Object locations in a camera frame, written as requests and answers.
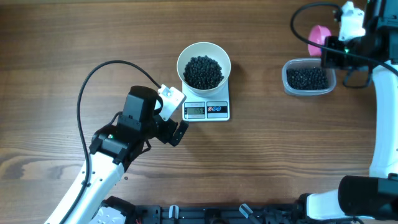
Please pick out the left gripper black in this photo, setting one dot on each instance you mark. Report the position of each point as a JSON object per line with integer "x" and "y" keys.
{"x": 166, "y": 136}

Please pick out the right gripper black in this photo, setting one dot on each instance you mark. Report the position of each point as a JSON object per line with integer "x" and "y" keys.
{"x": 328, "y": 60}

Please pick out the pink scoop blue handle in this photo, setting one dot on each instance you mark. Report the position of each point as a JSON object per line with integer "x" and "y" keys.
{"x": 318, "y": 34}

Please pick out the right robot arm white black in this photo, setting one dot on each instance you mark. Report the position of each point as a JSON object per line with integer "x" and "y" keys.
{"x": 374, "y": 196}

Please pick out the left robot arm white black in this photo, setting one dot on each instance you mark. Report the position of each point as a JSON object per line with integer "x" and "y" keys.
{"x": 146, "y": 115}

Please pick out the white digital kitchen scale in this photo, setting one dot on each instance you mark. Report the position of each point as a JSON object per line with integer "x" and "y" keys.
{"x": 205, "y": 108}

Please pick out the black beans in bowl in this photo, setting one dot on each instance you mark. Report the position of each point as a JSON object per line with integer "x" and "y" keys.
{"x": 203, "y": 73}

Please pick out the white bowl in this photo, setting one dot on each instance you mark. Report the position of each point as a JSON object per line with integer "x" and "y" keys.
{"x": 202, "y": 49}

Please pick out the clear plastic container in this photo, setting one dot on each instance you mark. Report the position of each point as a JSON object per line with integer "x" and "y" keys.
{"x": 307, "y": 63}

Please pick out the black mounting rail base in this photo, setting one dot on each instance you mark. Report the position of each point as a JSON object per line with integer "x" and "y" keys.
{"x": 217, "y": 214}

